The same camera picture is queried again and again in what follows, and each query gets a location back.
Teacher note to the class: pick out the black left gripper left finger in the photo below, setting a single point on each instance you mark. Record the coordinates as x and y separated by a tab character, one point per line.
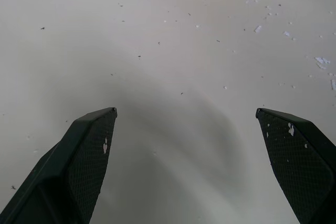
65	166

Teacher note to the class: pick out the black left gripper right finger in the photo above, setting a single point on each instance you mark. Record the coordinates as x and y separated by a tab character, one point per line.
299	166

